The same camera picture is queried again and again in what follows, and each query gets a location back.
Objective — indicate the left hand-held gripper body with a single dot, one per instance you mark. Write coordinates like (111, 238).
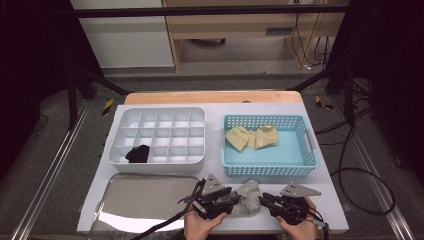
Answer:
(211, 205)

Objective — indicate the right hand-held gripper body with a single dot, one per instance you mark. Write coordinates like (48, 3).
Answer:
(293, 210)

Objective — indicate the light blue plastic basket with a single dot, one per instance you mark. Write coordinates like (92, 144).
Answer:
(296, 156)

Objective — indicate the white divided storage box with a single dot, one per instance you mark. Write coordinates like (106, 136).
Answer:
(156, 168)

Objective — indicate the translucent grey box lid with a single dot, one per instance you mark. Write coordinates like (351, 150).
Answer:
(143, 200)

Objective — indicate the black sock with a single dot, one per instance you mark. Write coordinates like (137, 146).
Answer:
(142, 150)
(135, 156)

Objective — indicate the person's right hand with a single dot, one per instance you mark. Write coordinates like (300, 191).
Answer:
(301, 231)

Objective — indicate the person's left hand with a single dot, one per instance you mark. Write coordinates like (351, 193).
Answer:
(200, 230)

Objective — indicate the yellow and black tape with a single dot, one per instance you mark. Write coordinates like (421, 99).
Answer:
(107, 106)
(322, 103)

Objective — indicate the black metal stand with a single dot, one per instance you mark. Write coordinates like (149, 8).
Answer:
(71, 100)
(348, 96)

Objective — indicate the light wooden desk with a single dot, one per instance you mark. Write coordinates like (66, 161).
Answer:
(233, 26)

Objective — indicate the black curtain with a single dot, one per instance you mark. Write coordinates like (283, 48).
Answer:
(33, 66)
(393, 66)

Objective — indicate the white cabinet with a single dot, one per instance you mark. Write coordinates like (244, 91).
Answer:
(126, 43)

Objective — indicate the black horizontal bar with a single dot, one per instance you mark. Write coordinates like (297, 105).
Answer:
(200, 11)

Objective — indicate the aluminium floor rail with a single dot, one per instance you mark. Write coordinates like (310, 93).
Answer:
(376, 186)
(50, 173)

